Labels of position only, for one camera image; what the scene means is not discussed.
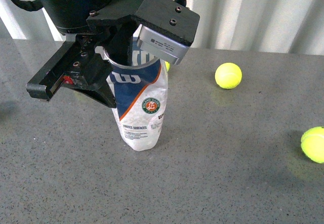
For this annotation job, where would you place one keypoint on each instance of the yellow tennis ball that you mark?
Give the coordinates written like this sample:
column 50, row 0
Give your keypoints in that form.
column 312, row 144
column 167, row 65
column 228, row 75

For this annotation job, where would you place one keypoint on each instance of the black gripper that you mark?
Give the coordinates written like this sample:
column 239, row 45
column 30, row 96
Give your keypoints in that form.
column 99, row 36

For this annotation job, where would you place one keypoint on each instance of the yellow tennis ball centre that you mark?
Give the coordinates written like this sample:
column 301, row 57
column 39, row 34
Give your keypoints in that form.
column 167, row 65

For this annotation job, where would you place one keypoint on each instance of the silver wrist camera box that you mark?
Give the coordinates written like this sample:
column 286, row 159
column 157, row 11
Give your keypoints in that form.
column 161, row 46

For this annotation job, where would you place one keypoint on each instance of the yellow tennis ball right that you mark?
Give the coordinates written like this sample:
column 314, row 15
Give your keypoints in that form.
column 228, row 75

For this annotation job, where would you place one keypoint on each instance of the yellow tennis ball far left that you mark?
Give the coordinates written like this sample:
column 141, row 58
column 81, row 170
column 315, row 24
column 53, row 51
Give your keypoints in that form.
column 312, row 144

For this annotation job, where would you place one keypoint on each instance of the clear Wilson tennis ball can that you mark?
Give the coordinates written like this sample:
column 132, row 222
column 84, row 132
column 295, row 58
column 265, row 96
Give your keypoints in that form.
column 141, row 92

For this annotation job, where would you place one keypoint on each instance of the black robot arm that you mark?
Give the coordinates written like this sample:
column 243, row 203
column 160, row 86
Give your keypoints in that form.
column 86, row 25

